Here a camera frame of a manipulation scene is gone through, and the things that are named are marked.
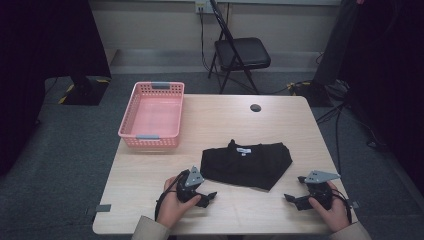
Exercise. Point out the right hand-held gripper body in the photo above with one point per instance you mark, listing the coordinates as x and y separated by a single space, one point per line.
320 195

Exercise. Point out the grey tape piece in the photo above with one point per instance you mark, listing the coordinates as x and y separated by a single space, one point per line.
103 208
355 204

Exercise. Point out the black curtain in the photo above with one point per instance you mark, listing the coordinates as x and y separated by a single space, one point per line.
390 83
40 50

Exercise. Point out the white wall outlet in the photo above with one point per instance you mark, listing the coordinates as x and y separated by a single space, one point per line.
201 6

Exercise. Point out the pink plastic basket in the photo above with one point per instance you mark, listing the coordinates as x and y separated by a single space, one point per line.
153 116

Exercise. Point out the person's left hand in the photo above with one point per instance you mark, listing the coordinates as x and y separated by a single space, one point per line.
173 208

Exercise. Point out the person's right hand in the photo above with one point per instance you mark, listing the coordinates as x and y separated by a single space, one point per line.
335 216

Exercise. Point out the black printed t-shirt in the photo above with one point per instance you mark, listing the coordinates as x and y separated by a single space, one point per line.
246 166

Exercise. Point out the black folding chair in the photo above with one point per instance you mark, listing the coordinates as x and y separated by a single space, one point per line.
241 53

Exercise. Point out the black stand base yellow tape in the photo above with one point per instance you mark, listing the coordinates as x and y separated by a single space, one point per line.
85 93
310 93

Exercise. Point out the dark upright stand panel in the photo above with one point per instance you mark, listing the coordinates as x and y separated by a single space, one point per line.
336 43

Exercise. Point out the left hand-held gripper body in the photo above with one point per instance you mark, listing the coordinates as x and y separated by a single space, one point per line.
190 186

